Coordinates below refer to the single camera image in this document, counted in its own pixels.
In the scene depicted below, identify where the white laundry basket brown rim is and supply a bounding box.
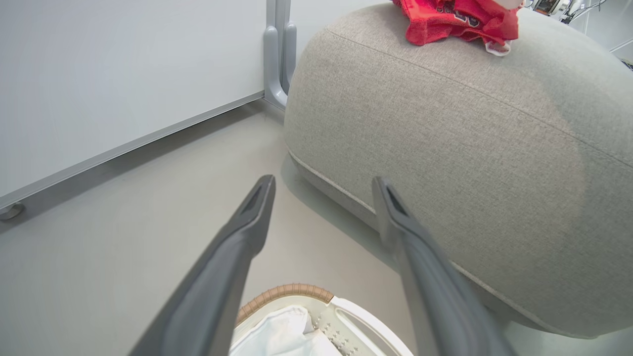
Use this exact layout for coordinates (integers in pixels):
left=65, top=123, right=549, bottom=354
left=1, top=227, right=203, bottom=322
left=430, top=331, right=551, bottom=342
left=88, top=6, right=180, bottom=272
left=230, top=283, right=413, bottom=356

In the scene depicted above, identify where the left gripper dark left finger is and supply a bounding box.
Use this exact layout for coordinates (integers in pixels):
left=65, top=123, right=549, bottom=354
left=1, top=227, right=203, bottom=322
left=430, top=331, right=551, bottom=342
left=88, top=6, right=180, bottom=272
left=128, top=174, right=276, bottom=356

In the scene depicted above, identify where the grey partition caster foot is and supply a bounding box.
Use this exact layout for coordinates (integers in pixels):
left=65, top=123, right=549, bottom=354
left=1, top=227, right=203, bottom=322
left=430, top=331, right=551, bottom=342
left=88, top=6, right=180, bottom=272
left=0, top=202, right=25, bottom=221

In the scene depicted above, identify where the grey fabric sofa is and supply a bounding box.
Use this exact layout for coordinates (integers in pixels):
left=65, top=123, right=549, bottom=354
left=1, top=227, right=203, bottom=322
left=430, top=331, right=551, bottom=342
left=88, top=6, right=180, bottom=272
left=284, top=2, right=633, bottom=339

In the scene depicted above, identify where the background lab equipment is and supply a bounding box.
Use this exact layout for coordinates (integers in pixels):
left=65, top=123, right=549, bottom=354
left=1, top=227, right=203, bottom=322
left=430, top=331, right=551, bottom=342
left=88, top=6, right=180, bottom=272
left=524, top=0, right=609, bottom=23

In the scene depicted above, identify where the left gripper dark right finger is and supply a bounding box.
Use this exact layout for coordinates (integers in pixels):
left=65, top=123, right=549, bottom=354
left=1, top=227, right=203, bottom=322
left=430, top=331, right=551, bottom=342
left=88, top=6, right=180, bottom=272
left=372, top=177, right=517, bottom=356

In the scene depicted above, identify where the red and white garment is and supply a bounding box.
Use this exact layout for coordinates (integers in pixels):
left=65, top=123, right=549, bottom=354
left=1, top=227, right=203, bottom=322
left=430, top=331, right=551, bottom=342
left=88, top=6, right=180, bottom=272
left=393, top=0, right=524, bottom=56

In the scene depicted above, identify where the white partition board grey frame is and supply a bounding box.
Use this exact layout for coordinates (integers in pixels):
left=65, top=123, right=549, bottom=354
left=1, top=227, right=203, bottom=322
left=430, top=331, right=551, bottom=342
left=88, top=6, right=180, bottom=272
left=0, top=0, right=297, bottom=211

